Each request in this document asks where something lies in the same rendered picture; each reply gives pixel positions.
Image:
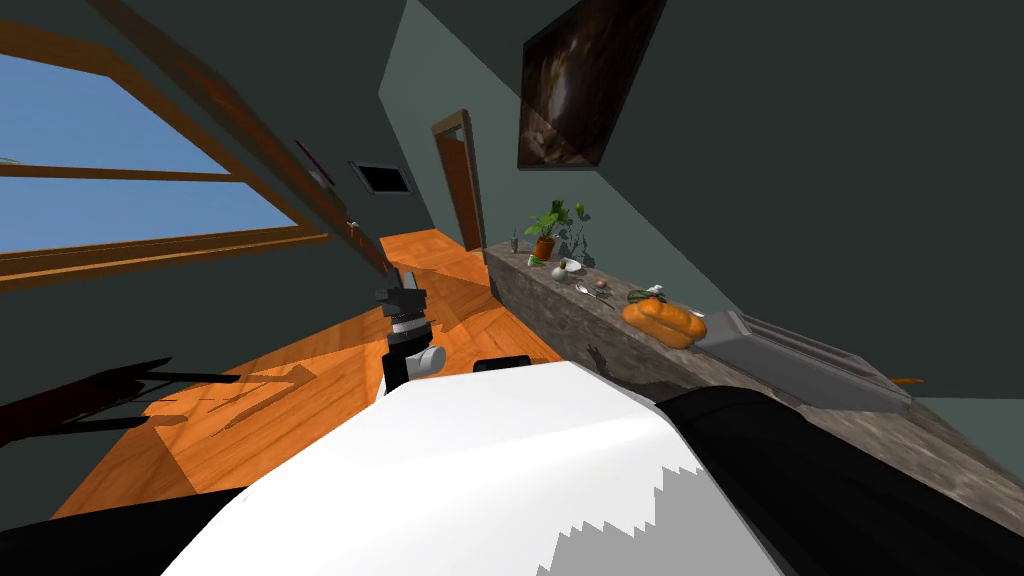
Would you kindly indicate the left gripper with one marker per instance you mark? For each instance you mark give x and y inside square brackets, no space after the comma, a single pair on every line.
[402,302]

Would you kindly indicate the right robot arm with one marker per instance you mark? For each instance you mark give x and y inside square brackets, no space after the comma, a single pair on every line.
[816,488]

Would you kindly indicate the brown door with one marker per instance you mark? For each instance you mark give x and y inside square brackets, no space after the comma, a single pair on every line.
[462,188]

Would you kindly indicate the green potted plant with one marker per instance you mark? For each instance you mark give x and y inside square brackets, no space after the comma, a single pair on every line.
[548,232]

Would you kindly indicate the white round vase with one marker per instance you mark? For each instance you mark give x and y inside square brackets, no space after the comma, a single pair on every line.
[558,273]

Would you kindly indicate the white plate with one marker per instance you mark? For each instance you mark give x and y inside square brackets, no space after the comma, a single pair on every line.
[572,265]

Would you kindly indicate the silver spoon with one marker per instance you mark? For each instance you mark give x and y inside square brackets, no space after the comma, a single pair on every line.
[592,293]

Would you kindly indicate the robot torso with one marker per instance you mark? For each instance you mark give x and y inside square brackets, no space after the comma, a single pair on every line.
[480,464]

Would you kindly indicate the green vegetable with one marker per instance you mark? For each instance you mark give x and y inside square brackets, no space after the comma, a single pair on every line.
[645,295]

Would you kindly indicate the orange bread loaf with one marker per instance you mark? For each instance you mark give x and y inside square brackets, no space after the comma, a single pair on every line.
[664,322]

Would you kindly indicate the brown framed window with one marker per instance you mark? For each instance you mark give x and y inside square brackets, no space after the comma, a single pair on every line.
[120,184]

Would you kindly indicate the grey sink basin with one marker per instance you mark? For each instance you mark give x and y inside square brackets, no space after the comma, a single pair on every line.
[800,362]

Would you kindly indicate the small black wall frame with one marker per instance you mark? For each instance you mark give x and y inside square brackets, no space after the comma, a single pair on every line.
[382,178]

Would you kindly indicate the dark brown wall picture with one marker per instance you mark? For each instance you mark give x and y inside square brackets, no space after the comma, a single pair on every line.
[576,88]

